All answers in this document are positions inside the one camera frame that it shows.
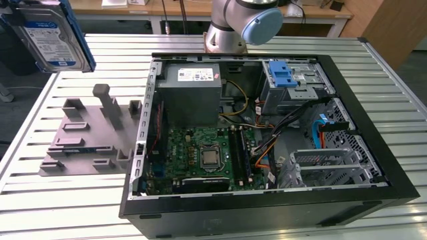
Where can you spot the hard disk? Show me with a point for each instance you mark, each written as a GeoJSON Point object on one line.
{"type": "Point", "coordinates": [50, 37]}

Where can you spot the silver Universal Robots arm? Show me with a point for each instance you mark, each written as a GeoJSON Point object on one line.
{"type": "Point", "coordinates": [227, 30]}

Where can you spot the metal disk bay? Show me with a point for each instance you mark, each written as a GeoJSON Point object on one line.
{"type": "Point", "coordinates": [329, 167]}

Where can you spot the grey power supply unit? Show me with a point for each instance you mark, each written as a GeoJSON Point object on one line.
{"type": "Point", "coordinates": [190, 105]}

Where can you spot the green motherboard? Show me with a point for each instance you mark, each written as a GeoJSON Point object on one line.
{"type": "Point", "coordinates": [187, 140]}

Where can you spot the silver CPU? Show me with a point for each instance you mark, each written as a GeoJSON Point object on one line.
{"type": "Point", "coordinates": [210, 158]}

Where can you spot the black RAM slot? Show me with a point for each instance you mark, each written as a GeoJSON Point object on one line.
{"type": "Point", "coordinates": [237, 155]}

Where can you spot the CPU socket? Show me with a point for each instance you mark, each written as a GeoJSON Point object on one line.
{"type": "Point", "coordinates": [211, 169]}

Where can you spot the black graphics card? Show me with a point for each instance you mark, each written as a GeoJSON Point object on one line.
{"type": "Point", "coordinates": [203, 183]}

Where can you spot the blue plastic drive latch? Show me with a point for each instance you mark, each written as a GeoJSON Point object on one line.
{"type": "Point", "coordinates": [278, 75]}

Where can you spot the metal optical drive cage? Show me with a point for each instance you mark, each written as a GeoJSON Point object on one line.
{"type": "Point", "coordinates": [301, 93]}

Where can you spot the black PC case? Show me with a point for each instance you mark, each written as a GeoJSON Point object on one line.
{"type": "Point", "coordinates": [234, 220]}

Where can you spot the grey parts rack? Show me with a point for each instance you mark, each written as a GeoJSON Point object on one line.
{"type": "Point", "coordinates": [87, 155]}

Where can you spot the wooden desk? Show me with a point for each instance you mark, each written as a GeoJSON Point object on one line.
{"type": "Point", "coordinates": [110, 11]}

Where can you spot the white box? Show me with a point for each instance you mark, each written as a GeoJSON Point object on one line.
{"type": "Point", "coordinates": [115, 3]}

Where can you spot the grey desk foot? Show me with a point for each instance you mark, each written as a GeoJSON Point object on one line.
{"type": "Point", "coordinates": [6, 96]}

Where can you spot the wooden cabinet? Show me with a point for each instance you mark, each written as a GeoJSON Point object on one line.
{"type": "Point", "coordinates": [394, 30]}

